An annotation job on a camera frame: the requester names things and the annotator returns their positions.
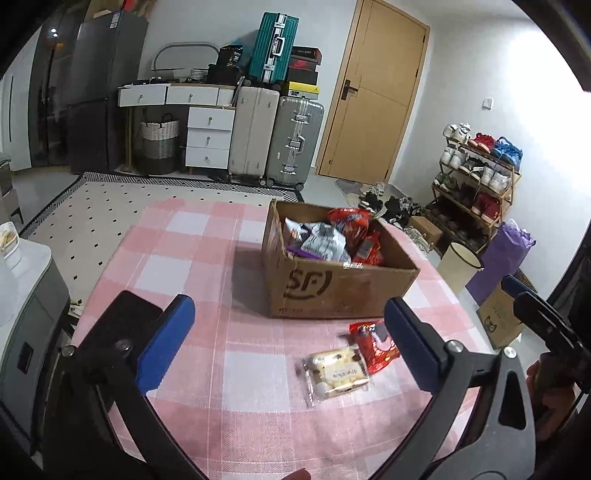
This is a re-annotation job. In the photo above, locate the brown cardboard box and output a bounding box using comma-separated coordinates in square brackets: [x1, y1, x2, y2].
[262, 199, 421, 320]

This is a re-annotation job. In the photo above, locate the pink checkered tablecloth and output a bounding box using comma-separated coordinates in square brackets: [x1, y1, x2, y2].
[69, 198, 505, 480]

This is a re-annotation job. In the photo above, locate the wooden shoe rack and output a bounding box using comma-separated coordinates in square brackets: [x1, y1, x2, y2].
[431, 124, 523, 256]

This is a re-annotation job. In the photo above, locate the black and red shoe box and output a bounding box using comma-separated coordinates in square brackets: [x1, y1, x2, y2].
[290, 46, 322, 66]

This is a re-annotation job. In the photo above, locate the wooden door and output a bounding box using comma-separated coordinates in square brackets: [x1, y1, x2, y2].
[316, 0, 431, 184]

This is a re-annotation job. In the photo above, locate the black smartphone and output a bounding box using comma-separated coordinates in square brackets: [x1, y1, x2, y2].
[95, 291, 168, 352]

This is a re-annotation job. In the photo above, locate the person's right hand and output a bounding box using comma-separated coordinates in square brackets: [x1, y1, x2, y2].
[526, 356, 577, 431]

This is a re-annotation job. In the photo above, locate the small red snack packet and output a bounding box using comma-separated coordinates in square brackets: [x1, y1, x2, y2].
[347, 320, 402, 376]

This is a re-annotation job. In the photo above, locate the patterned floor rug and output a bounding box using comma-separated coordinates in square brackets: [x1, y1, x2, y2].
[18, 172, 306, 320]

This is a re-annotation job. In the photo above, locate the dark grey refrigerator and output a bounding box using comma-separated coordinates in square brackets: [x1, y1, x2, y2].
[67, 9, 150, 175]

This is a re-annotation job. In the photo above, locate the small cardboard box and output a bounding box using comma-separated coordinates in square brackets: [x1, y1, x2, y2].
[407, 216, 444, 253]

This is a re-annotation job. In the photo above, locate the white waste bin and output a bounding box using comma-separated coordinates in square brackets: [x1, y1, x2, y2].
[436, 242, 484, 295]

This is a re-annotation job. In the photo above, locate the clear plastic container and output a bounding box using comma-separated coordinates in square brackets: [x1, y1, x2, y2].
[0, 222, 22, 269]

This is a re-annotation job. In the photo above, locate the teal suitcase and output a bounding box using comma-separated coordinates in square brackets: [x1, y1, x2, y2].
[249, 12, 300, 89]

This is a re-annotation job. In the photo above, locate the grey and purple snack bag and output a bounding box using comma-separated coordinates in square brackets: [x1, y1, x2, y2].
[287, 222, 352, 265]

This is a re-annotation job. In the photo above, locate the arched mirror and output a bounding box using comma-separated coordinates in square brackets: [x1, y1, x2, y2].
[152, 42, 222, 80]

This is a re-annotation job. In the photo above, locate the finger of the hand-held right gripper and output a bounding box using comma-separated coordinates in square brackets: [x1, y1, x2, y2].
[502, 275, 588, 357]

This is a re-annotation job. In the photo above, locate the large red snack bag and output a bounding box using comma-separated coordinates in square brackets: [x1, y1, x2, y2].
[328, 208, 385, 267]

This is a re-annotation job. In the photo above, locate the pile of dark shoes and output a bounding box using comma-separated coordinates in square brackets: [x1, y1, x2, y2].
[355, 182, 428, 228]

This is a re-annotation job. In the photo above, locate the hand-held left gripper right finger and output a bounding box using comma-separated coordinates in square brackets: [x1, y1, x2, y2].
[369, 298, 537, 480]

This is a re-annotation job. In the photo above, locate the clear pastry packet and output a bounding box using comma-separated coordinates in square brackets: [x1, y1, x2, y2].
[295, 347, 373, 408]

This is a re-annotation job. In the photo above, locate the cream suitcase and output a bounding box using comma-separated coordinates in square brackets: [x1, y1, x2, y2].
[228, 85, 280, 184]

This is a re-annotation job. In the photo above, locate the silver suitcase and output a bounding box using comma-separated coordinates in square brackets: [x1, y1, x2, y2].
[265, 96, 325, 191]

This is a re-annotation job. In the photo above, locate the yellow shoe box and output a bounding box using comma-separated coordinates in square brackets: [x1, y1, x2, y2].
[281, 82, 320, 99]

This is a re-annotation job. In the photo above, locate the white drawer desk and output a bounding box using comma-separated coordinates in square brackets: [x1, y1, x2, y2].
[117, 83, 239, 175]

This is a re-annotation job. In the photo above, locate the grey and white appliance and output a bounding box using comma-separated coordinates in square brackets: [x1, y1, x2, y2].
[0, 240, 71, 445]

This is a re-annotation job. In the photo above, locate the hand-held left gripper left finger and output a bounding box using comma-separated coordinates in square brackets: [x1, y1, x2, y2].
[41, 294, 209, 480]

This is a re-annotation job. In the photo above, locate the woven laundry basket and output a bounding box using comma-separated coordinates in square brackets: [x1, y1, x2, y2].
[140, 113, 180, 175]

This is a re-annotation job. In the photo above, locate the brown paper bag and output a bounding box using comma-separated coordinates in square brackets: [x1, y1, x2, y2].
[478, 279, 527, 350]

